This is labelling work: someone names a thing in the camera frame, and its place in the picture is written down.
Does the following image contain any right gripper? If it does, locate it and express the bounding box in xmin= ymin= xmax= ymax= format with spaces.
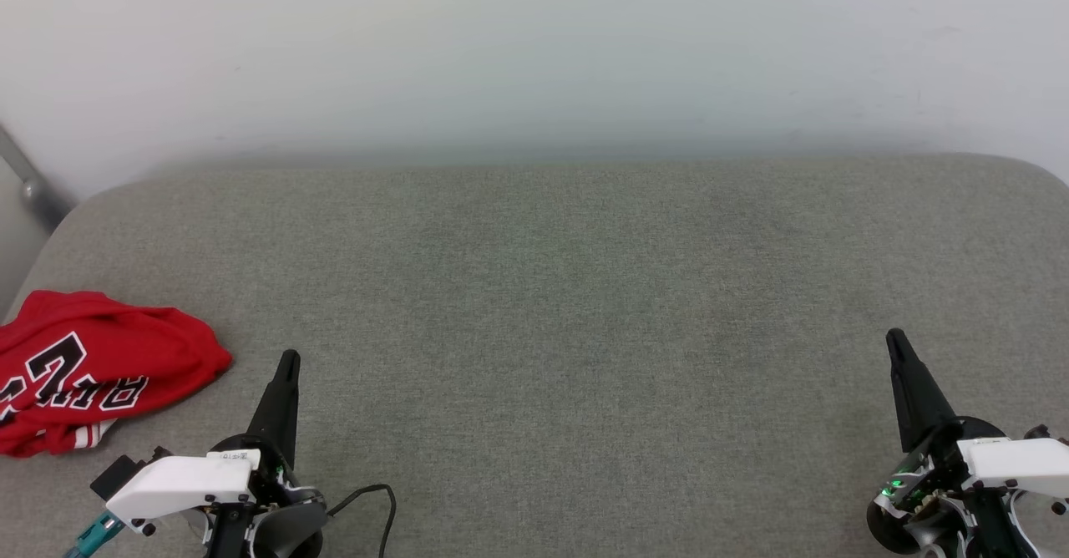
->
xmin=869 ymin=328 xmax=1069 ymax=558

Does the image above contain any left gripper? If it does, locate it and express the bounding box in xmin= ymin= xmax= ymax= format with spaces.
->
xmin=204 ymin=349 xmax=328 ymax=558

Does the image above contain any teal cable connector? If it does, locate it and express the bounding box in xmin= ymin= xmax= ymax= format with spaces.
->
xmin=65 ymin=511 xmax=126 ymax=558

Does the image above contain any grey metal bar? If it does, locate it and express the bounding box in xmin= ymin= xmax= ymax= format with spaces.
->
xmin=0 ymin=124 xmax=74 ymax=235

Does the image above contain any red jersey with white sleeves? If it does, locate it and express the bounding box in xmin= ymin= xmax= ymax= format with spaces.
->
xmin=0 ymin=290 xmax=234 ymax=459

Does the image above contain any thin black cable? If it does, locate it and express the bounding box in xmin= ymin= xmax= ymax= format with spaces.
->
xmin=324 ymin=483 xmax=398 ymax=558

